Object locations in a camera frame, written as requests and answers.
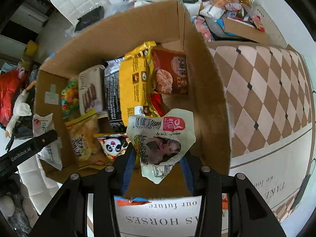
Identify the white tufted chair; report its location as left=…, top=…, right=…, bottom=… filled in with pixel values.
left=50, top=0, right=112, bottom=26

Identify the yellow snack package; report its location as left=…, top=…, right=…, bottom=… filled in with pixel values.
left=119, top=41, right=164, bottom=122

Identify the patterned tablecloth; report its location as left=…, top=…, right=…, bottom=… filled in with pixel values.
left=209, top=41, right=315, bottom=221

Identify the black bag on chair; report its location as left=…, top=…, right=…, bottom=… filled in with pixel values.
left=74, top=6, right=104, bottom=32

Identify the white goose plush toy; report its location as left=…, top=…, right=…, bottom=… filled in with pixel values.
left=5, top=80, right=37, bottom=137

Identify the white chocolate wafer package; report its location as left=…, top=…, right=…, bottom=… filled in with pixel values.
left=78, top=65, right=105, bottom=115

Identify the pile of snacks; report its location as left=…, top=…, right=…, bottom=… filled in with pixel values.
left=180, top=0, right=265, bottom=43

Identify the red plastic bag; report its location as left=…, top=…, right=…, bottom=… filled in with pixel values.
left=1, top=67, right=27, bottom=128

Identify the panda snack bag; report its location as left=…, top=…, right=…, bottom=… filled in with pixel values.
left=94, top=134, right=130, bottom=161

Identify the small cardboard box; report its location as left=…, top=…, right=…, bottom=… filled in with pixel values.
left=223, top=18, right=270, bottom=44

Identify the orange snack bag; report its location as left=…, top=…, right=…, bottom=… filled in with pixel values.
left=114, top=196, right=150, bottom=207

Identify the colourful fruit candy bag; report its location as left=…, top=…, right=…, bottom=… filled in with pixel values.
left=60, top=78, right=80, bottom=120

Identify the black striped snack package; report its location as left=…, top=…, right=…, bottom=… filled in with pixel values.
left=103, top=57, right=126, bottom=133

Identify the yellow chips snack bag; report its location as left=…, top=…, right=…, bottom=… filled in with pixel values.
left=65, top=109, right=111, bottom=170

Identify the pale green snack packet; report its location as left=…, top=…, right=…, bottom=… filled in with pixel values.
left=126, top=109, right=196, bottom=184

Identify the red orange pastry package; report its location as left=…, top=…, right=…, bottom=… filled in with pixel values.
left=152, top=48, right=188, bottom=95

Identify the white oat snack bag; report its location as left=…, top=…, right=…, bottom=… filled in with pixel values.
left=32, top=113, right=63, bottom=170

